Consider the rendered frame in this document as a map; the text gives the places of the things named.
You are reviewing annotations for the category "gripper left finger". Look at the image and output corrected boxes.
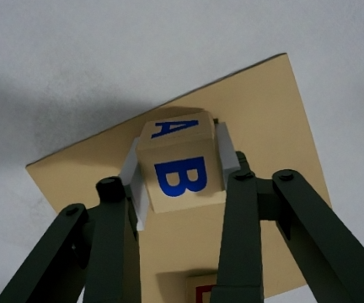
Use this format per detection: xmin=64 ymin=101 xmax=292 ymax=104
xmin=0 ymin=137 xmax=149 ymax=303

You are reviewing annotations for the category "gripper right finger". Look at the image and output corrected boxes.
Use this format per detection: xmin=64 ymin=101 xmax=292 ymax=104
xmin=210 ymin=122 xmax=364 ymax=303

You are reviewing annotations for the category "tan flat mat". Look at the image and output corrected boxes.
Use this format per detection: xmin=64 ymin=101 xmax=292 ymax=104
xmin=25 ymin=53 xmax=333 ymax=303

